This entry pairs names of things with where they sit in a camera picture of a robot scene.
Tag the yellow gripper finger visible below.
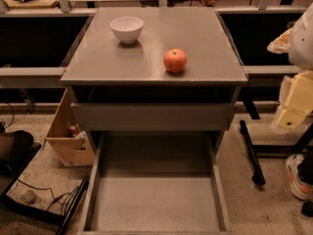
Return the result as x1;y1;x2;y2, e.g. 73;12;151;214
267;28;291;54
273;71;313;130

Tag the red apple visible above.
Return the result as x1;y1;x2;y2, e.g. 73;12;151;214
163;49;188;73

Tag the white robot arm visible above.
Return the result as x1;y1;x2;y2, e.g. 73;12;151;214
267;4;313;133

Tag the grey drawer cabinet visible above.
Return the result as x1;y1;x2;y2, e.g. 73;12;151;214
60;6;248;235

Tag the open grey middle drawer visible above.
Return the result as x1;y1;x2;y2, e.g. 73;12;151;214
78;132;232;235

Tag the closed grey top drawer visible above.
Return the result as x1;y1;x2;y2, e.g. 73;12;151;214
70;103;235;131

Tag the black bar on floor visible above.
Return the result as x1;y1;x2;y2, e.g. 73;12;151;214
240;120;266;186

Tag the white orange sneaker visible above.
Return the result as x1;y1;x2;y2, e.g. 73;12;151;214
286;154;313;201

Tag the white ceramic bowl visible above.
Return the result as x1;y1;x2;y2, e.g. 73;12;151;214
110;17;144;44

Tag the cardboard box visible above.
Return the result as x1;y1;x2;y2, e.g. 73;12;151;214
45;90;94;166

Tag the black cable on floor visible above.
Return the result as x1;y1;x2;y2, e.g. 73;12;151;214
16;178;82;213

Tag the black stand frame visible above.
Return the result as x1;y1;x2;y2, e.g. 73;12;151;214
0;178;90;235

